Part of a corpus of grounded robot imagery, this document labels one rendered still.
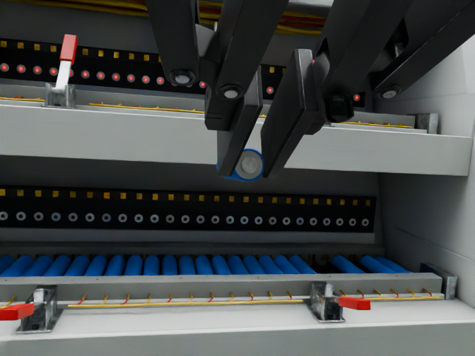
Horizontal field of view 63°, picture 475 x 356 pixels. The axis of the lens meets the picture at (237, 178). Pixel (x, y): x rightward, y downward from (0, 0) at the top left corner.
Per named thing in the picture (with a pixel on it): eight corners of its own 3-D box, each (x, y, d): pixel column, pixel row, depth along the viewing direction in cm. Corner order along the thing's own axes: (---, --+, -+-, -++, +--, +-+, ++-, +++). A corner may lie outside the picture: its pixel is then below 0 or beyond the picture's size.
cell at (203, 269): (208, 269, 49) (215, 289, 43) (194, 269, 49) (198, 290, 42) (209, 255, 49) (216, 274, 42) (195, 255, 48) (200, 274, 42)
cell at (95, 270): (107, 270, 47) (98, 292, 40) (91, 270, 46) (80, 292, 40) (107, 255, 46) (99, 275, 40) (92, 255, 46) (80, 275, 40)
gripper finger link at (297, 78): (294, 47, 16) (311, 49, 16) (259, 131, 22) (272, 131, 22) (301, 109, 15) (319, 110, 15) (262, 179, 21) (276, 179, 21)
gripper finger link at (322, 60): (327, 33, 14) (401, 39, 15) (290, 108, 19) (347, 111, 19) (332, 66, 14) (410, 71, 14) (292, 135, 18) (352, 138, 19)
